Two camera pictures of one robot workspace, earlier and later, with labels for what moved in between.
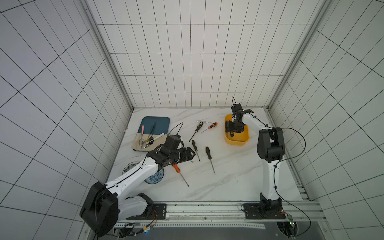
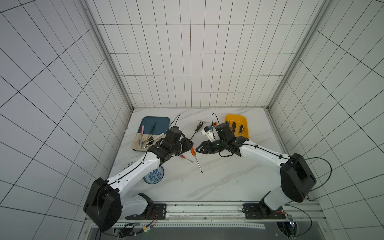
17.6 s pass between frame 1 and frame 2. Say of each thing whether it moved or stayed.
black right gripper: moved
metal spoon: stayed
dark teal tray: stayed
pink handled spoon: stayed
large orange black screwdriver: moved
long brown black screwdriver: stayed
